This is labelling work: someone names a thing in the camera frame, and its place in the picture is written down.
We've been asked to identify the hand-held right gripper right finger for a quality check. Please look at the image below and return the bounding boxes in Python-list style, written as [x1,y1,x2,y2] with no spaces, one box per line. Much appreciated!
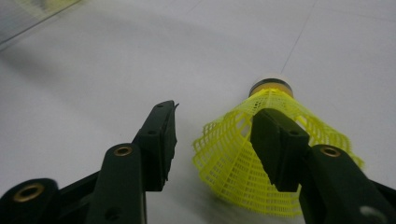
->
[250,107,396,224]

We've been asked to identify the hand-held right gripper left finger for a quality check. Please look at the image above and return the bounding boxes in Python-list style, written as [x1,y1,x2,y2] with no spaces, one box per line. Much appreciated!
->
[85,100,180,224]

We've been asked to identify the yellow plastic shuttlecock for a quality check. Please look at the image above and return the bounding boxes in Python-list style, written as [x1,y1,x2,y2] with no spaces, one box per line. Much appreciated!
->
[191,73,365,217]

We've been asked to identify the white board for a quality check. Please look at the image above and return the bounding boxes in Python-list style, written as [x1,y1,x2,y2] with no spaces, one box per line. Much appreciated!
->
[0,0,396,224]

